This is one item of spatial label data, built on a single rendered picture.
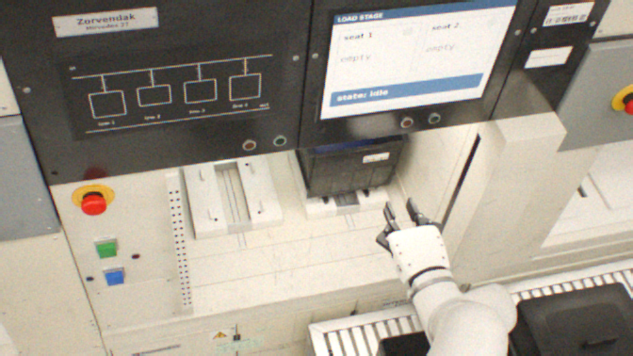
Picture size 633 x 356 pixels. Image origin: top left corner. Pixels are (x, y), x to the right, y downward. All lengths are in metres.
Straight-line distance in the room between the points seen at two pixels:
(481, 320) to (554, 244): 0.99
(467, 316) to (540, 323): 0.86
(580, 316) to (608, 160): 0.51
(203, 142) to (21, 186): 0.28
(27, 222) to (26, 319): 0.34
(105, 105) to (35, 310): 0.57
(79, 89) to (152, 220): 0.35
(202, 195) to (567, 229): 0.92
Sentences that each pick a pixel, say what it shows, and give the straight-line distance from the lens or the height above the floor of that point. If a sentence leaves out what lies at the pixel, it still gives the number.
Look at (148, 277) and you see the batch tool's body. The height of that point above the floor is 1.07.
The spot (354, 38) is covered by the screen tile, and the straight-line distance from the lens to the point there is 1.03.
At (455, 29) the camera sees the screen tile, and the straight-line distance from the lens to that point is 1.09.
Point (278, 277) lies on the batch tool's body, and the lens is 1.65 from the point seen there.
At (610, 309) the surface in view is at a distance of 1.83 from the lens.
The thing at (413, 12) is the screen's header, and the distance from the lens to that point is 1.04.
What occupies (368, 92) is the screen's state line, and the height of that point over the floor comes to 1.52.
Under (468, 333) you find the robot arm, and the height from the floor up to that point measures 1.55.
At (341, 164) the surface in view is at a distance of 1.60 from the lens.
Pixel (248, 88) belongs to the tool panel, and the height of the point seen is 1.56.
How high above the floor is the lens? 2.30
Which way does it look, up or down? 52 degrees down
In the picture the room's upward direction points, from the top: 8 degrees clockwise
